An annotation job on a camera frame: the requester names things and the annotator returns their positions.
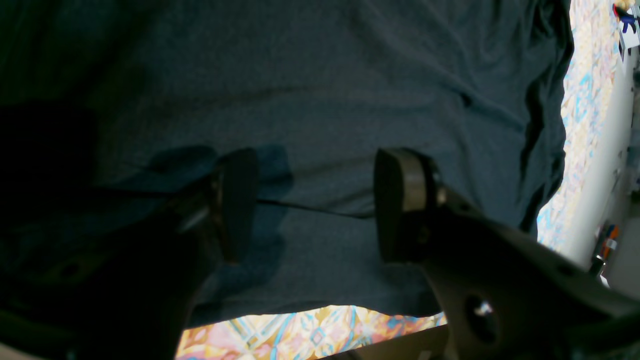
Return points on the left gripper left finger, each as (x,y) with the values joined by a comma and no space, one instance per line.
(139,282)

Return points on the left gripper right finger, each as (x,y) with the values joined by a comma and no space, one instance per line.
(505,297)

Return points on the black t-shirt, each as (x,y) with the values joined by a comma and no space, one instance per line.
(108,107)

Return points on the patterned tablecloth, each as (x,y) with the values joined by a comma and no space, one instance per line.
(317,333)

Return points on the blue clamp upper left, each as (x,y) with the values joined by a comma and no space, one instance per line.
(624,14)

